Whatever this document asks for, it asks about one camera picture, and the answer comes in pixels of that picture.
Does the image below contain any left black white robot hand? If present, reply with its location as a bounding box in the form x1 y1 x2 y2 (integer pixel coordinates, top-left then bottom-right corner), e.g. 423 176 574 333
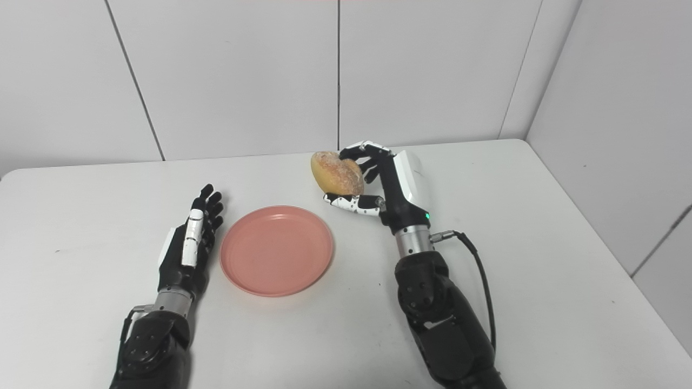
157 184 225 301

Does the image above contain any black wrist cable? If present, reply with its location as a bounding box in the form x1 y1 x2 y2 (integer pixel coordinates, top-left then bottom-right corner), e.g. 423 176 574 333
119 304 155 346
430 230 497 352

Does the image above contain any pink round plate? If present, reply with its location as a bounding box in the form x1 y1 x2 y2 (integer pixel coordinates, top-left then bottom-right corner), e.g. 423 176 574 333
219 205 335 298

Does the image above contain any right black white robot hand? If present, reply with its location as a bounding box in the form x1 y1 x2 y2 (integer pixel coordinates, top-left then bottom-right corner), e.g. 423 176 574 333
323 140 432 236

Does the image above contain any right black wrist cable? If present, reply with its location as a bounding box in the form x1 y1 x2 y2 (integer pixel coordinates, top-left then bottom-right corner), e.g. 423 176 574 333
430 230 497 352

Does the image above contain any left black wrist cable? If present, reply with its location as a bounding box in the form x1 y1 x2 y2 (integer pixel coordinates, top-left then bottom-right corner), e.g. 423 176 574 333
119 304 155 346

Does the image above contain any golden bread roll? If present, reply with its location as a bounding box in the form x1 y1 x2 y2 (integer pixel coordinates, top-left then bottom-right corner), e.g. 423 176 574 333
310 151 365 197

